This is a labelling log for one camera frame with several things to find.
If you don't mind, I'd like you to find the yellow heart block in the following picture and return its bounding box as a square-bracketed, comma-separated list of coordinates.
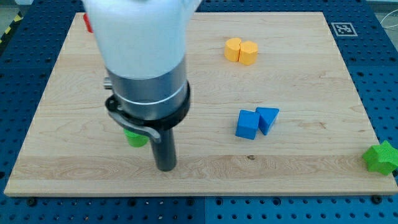
[224, 37, 242, 62]

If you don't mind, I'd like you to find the blue square block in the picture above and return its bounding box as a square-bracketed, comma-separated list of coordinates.
[235, 110, 260, 140]

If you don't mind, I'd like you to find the red block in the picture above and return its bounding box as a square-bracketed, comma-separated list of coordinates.
[83, 13, 93, 33]

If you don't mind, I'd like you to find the blue triangle block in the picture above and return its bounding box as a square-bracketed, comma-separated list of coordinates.
[256, 107, 279, 136]

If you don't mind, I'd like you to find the fiducial marker tag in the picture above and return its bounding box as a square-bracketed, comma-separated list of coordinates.
[331, 22, 358, 37]

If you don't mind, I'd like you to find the wooden board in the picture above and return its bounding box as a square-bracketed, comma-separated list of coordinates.
[4, 12, 397, 197]

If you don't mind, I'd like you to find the green circle block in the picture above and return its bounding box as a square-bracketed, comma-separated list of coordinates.
[124, 129, 149, 147]

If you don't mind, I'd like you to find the white cable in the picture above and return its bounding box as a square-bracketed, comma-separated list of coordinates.
[379, 8, 398, 30]

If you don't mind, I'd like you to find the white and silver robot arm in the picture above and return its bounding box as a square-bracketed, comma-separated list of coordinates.
[83, 0, 201, 171]

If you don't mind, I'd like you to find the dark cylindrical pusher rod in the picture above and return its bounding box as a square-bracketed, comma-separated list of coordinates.
[150, 129, 177, 172]

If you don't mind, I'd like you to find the green star block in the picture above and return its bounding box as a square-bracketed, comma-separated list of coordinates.
[362, 141, 397, 175]

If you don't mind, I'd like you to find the black clamp ring with lever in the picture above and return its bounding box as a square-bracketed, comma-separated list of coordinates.
[105, 82, 190, 144]

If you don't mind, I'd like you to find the yellow hexagon block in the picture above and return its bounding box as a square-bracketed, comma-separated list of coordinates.
[238, 41, 258, 65]

